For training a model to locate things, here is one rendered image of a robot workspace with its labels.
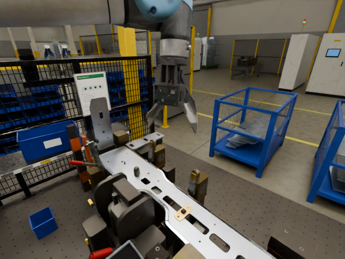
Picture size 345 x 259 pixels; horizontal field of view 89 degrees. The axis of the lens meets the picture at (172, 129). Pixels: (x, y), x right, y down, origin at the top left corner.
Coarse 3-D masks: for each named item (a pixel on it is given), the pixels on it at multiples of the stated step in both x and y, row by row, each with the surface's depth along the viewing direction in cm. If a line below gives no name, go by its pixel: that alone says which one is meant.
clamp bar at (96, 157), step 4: (88, 140) 84; (96, 140) 85; (88, 144) 83; (92, 144) 83; (92, 148) 84; (92, 152) 85; (96, 152) 86; (92, 156) 89; (96, 156) 87; (96, 160) 87; (100, 160) 89; (100, 164) 90
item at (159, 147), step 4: (160, 144) 114; (156, 148) 110; (160, 148) 110; (164, 148) 111; (156, 152) 107; (160, 152) 109; (164, 152) 112; (156, 156) 108; (160, 156) 110; (164, 156) 113; (156, 160) 109; (160, 160) 112; (164, 160) 115; (156, 164) 110; (160, 164) 113; (164, 164) 119; (160, 168) 115; (152, 188) 124
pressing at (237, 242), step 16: (112, 160) 106; (128, 160) 106; (144, 160) 106; (128, 176) 93; (144, 176) 93; (160, 176) 93; (144, 192) 83; (176, 192) 83; (176, 224) 68; (208, 224) 68; (224, 224) 68; (192, 240) 62; (208, 240) 62; (224, 240) 62; (240, 240) 62; (208, 256) 58; (224, 256) 58; (256, 256) 58; (272, 256) 58
